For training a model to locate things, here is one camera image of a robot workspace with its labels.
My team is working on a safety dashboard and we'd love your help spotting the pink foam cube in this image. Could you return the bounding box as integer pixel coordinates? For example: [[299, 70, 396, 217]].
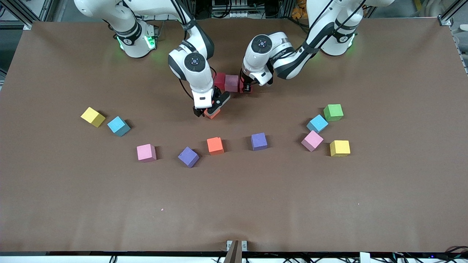
[[137, 144, 157, 163], [224, 75, 240, 93], [301, 130, 324, 152]]

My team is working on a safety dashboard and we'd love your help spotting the purple foam cube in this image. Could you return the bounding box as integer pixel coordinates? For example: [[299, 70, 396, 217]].
[[251, 133, 268, 151], [178, 146, 200, 168]]

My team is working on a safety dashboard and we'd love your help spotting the blue foam cube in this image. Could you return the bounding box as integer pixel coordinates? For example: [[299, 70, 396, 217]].
[[107, 116, 131, 137], [306, 114, 329, 134]]

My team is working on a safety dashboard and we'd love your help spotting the green foam cube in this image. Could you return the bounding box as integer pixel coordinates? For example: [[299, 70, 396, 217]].
[[323, 104, 344, 122]]

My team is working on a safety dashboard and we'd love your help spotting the paper table cover sheet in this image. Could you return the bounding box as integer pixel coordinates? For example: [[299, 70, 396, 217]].
[[0, 18, 468, 253]]

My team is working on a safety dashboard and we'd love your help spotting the yellow foam cube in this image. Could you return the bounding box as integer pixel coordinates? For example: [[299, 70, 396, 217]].
[[80, 107, 106, 128], [329, 140, 351, 157]]

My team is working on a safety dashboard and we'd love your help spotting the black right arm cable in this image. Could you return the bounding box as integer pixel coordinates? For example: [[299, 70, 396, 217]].
[[178, 77, 195, 102]]

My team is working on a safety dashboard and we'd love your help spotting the metal table edge bracket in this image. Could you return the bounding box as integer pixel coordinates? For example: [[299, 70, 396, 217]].
[[226, 240, 248, 252]]

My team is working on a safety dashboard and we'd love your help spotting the aluminium frame profile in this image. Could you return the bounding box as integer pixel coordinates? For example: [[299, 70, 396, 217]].
[[0, 0, 55, 30], [437, 0, 468, 26]]

